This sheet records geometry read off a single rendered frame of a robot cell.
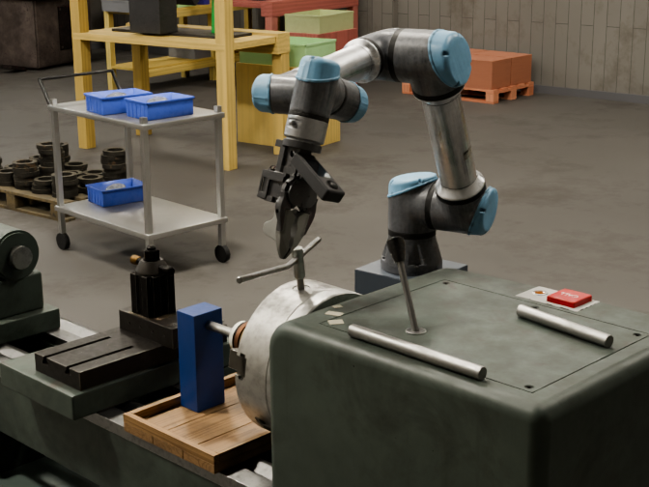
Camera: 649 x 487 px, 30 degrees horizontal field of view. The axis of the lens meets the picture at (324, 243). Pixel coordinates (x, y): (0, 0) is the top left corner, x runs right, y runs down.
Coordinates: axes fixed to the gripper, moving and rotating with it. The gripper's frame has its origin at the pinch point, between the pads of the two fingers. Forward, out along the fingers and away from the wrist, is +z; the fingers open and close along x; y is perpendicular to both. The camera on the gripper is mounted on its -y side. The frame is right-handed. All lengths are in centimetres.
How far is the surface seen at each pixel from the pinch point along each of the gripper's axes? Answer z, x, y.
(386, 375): 14.6, 2.9, -30.8
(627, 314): -3, -39, -47
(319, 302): 8.5, -13.5, 1.9
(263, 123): -58, -532, 576
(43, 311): 35, -33, 115
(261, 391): 27.3, -8.1, 6.4
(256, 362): 22.2, -7.0, 8.2
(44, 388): 45, -6, 71
